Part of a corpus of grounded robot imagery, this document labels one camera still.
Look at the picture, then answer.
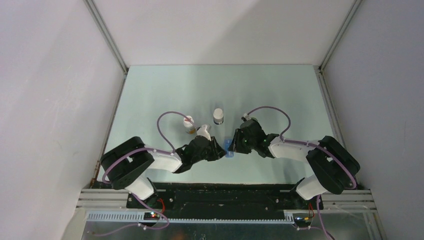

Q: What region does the control board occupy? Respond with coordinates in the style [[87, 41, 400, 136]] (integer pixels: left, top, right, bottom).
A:
[[143, 211, 162, 221], [294, 216, 313, 223]]

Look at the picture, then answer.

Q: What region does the blue pill organizer box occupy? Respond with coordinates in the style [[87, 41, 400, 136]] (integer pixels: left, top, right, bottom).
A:
[[223, 138, 234, 158]]

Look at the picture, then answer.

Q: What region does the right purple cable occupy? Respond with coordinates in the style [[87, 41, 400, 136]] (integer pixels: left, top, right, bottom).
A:
[[246, 105, 359, 240]]

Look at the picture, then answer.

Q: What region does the left aluminium frame post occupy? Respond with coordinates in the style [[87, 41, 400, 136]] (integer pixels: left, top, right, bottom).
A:
[[83, 0, 129, 75]]

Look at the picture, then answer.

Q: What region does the left control board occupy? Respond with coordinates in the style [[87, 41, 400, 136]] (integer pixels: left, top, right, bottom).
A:
[[143, 211, 162, 221]]

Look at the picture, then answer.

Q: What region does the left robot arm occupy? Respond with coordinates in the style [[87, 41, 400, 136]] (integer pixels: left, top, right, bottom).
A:
[[100, 136, 226, 208]]

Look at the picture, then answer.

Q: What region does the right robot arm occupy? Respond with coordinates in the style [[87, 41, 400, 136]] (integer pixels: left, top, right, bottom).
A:
[[227, 118, 361, 209]]

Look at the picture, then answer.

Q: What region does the right aluminium frame post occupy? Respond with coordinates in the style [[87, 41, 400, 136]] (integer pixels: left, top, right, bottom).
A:
[[318, 0, 363, 74]]

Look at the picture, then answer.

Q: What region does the aluminium frame post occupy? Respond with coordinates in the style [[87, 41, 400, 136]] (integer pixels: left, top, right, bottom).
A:
[[83, 0, 129, 75], [318, 0, 363, 74]]

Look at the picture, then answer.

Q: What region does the white bottle orange label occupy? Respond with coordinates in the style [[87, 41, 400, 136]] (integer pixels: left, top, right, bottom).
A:
[[183, 115, 197, 134]]

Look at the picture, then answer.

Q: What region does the right control board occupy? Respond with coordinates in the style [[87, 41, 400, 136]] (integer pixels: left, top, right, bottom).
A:
[[294, 216, 313, 223]]

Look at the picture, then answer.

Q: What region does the white pill bottle blue label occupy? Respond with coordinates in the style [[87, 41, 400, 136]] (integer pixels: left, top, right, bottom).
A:
[[213, 108, 224, 125]]

